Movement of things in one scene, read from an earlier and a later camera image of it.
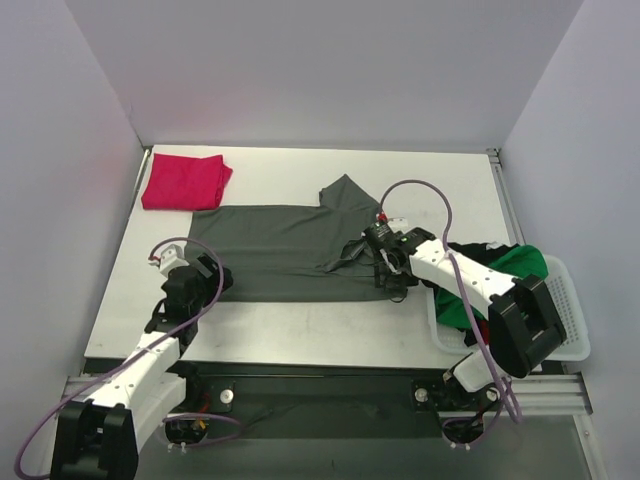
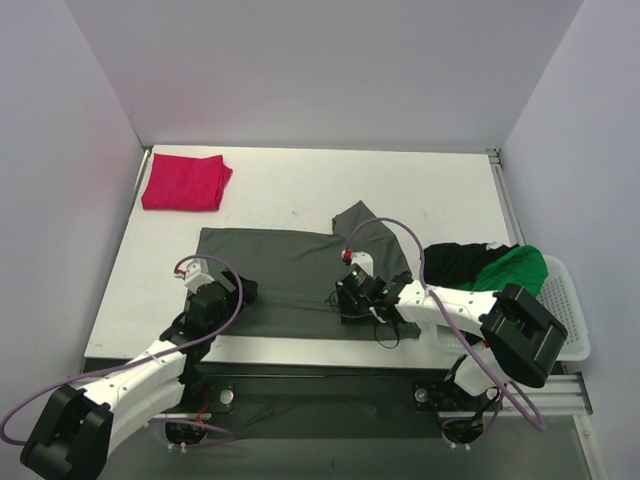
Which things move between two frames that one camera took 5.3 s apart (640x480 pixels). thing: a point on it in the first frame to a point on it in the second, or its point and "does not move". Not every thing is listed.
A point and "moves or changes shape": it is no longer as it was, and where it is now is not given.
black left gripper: [211, 273] to [242, 288]
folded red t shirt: [183, 183] does not move
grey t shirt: [277, 252] moves or changes shape
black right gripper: [379, 272] to [345, 298]
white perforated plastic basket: [576, 346] does not move
